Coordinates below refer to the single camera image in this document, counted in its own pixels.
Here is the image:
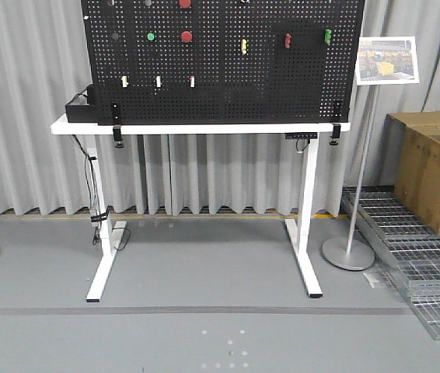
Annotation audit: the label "lower red mushroom button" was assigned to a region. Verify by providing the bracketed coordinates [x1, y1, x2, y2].
[181, 30, 193, 43]

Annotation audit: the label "red mushroom button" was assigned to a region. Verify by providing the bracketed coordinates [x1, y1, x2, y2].
[179, 0, 191, 9]
[181, 30, 193, 43]

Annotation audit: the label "upper red mushroom button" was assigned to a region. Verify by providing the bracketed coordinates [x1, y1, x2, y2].
[179, 0, 191, 9]

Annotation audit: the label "desk height control panel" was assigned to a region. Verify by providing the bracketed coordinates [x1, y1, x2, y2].
[285, 132, 318, 140]

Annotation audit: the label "white standing desk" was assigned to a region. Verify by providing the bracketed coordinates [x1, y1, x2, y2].
[51, 115, 351, 303]

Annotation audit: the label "left black table clamp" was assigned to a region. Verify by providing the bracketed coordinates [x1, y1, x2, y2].
[111, 102, 124, 148]

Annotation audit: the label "black table clamp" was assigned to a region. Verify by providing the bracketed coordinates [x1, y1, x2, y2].
[329, 100, 342, 146]
[111, 102, 124, 148]

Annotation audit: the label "black perforated pegboard panel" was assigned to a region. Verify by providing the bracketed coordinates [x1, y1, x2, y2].
[81, 0, 365, 125]

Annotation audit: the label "right black table clamp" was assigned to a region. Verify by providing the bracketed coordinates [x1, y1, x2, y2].
[329, 100, 342, 146]

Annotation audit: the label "black box on desk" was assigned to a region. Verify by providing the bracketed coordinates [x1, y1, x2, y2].
[65, 84, 98, 123]

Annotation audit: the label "silver sign stand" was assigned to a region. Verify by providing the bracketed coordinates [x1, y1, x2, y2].
[322, 36, 420, 271]

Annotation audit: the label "brown cardboard box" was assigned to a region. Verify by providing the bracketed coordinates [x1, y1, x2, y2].
[387, 111, 440, 235]

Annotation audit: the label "stacked metal floor gratings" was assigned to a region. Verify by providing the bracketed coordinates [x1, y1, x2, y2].
[341, 186, 440, 340]

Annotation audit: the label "grey curtain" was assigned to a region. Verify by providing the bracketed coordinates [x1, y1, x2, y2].
[0, 1, 440, 214]

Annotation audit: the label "black desk power cables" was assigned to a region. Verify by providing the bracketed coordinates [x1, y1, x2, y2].
[71, 134, 131, 251]

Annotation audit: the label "white yellow rocker switch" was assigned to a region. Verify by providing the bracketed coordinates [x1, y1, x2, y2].
[120, 75, 128, 88]

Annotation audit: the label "red toggle switch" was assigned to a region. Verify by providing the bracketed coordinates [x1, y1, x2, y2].
[285, 33, 292, 49]

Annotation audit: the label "green toggle switch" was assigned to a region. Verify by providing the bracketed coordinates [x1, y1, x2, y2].
[324, 29, 333, 45]

